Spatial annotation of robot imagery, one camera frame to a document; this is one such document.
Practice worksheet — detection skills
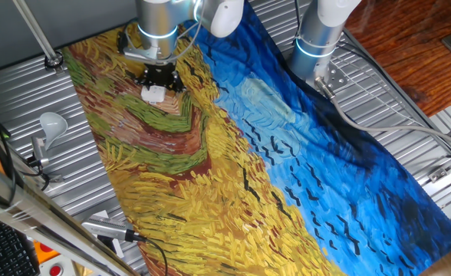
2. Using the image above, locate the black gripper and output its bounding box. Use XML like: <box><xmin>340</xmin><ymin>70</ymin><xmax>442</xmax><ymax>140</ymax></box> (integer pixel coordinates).
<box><xmin>134</xmin><ymin>63</ymin><xmax>187</xmax><ymax>93</ymax></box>

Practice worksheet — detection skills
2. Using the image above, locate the white four-button power strip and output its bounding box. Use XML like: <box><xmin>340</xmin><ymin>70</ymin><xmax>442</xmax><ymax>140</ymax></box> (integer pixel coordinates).
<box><xmin>140</xmin><ymin>84</ymin><xmax>168</xmax><ymax>104</ymax></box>

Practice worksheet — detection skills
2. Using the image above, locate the Van Gogh painting cloth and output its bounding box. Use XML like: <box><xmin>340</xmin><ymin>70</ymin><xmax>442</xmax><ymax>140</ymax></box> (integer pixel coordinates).
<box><xmin>60</xmin><ymin>0</ymin><xmax>451</xmax><ymax>276</ymax></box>

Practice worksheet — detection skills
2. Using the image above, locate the metal pole with black base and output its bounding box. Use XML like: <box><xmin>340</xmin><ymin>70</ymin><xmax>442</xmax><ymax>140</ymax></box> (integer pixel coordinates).
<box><xmin>12</xmin><ymin>0</ymin><xmax>64</xmax><ymax>70</ymax></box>

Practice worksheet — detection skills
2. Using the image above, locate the orange emergency stop box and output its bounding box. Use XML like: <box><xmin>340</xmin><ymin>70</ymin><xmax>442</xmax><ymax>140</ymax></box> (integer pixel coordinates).
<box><xmin>33</xmin><ymin>240</ymin><xmax>61</xmax><ymax>265</ymax></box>

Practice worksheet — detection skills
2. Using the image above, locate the gray box red button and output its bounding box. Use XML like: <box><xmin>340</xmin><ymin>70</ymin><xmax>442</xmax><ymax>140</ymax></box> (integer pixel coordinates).
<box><xmin>37</xmin><ymin>255</ymin><xmax>77</xmax><ymax>276</ymax></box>

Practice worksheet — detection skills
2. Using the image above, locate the black keyboard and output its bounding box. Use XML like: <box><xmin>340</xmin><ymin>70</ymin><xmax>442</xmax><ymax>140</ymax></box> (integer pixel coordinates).
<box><xmin>0</xmin><ymin>212</ymin><xmax>41</xmax><ymax>276</ymax></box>

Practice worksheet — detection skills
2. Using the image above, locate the gray wrist camera with bracket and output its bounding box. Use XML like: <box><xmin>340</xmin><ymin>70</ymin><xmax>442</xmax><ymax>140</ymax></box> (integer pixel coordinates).
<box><xmin>117</xmin><ymin>29</ymin><xmax>161</xmax><ymax>65</ymax></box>

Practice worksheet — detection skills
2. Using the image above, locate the gray camera cable black plug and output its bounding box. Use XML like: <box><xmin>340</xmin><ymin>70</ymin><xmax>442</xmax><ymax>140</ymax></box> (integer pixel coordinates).
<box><xmin>117</xmin><ymin>0</ymin><xmax>207</xmax><ymax>64</ymax></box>

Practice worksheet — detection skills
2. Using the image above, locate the small gray ribbed camera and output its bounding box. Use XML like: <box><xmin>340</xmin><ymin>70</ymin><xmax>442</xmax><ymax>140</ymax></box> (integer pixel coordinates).
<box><xmin>31</xmin><ymin>136</ymin><xmax>51</xmax><ymax>168</ymax></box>

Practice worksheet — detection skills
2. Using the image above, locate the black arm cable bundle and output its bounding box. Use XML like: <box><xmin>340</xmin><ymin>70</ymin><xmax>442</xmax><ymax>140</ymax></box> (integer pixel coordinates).
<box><xmin>293</xmin><ymin>0</ymin><xmax>305</xmax><ymax>43</ymax></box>

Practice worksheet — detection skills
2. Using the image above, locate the silver bar-shaped camera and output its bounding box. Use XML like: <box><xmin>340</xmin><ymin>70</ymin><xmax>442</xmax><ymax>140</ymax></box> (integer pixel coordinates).
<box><xmin>81</xmin><ymin>216</ymin><xmax>146</xmax><ymax>243</ymax></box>

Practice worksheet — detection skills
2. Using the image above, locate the aluminium frame bar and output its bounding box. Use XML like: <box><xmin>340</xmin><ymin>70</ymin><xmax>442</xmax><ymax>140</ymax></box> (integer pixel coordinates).
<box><xmin>0</xmin><ymin>155</ymin><xmax>140</xmax><ymax>276</ymax></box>

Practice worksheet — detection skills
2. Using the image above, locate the thick gray robot cable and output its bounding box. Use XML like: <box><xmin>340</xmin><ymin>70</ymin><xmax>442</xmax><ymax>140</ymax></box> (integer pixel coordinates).
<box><xmin>314</xmin><ymin>76</ymin><xmax>451</xmax><ymax>153</ymax></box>

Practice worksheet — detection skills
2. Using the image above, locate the aluminium corner bracket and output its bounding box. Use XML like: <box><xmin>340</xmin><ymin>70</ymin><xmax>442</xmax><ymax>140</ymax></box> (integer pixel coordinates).
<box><xmin>427</xmin><ymin>147</ymin><xmax>451</xmax><ymax>184</ymax></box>

